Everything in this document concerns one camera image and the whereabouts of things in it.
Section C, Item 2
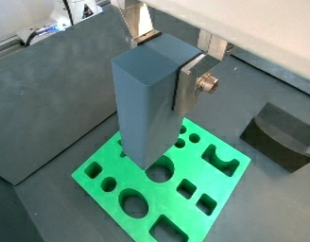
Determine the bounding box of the dark grey raised mat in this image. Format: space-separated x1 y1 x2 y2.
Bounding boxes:
0 6 129 184

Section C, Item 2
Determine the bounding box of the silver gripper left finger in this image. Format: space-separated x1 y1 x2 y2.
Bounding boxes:
111 0 161 48

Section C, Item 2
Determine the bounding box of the grey rectangular block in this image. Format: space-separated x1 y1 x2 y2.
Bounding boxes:
112 34 201 169

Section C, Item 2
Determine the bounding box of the green shape sorting board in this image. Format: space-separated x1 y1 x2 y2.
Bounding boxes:
72 119 251 242

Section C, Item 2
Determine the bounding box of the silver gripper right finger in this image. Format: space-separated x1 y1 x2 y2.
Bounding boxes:
173 30 235 116

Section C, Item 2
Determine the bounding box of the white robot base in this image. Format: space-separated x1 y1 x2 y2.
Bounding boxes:
16 0 103 46

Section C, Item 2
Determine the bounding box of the dark grey curved block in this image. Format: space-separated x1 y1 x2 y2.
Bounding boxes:
241 102 310 172

